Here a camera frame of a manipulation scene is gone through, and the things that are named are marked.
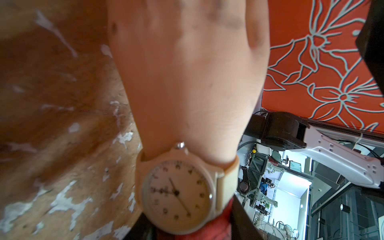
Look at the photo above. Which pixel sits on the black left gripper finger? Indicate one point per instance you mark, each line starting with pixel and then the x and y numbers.
pixel 370 42

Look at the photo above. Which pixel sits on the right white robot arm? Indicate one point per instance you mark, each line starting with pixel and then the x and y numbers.
pixel 318 87

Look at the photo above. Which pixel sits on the pale mannequin hand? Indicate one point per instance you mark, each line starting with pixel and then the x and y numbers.
pixel 193 71

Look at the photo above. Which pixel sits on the beige wrist watch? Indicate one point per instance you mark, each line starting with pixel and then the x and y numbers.
pixel 179 192

